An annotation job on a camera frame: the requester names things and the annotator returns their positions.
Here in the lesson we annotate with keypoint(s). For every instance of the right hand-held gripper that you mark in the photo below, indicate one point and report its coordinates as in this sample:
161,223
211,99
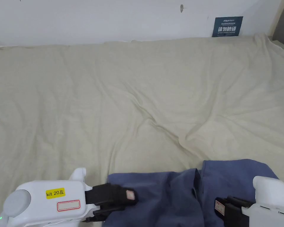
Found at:
272,203

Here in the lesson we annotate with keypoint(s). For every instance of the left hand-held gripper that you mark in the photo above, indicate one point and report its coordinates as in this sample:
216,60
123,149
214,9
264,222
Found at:
42,203

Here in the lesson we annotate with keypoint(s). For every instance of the bed with beige sheet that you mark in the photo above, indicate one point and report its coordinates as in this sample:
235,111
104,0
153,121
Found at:
132,94

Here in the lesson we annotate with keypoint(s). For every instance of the dark blue garment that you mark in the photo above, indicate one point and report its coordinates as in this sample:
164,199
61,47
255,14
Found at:
170,201

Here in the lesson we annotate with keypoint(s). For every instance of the dark blue sign card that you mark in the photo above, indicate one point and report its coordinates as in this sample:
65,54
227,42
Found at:
227,27

